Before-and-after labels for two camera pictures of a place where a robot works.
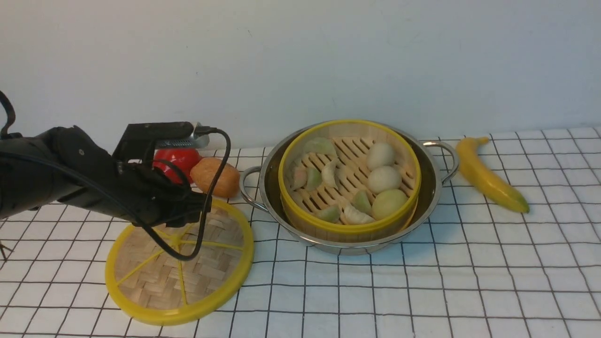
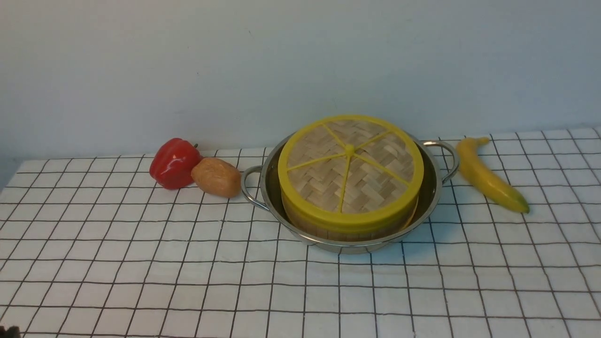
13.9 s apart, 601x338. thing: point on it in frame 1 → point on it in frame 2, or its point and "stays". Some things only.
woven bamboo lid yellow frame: [183, 273] → [349, 172]
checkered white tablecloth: [475, 269] stays
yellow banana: [490, 184] stays
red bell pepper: [183, 157] stays
